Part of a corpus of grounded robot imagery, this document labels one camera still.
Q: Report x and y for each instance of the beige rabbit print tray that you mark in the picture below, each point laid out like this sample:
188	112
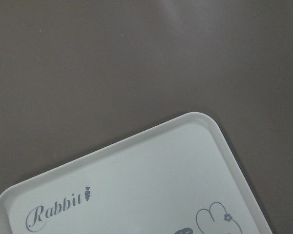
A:
179	177

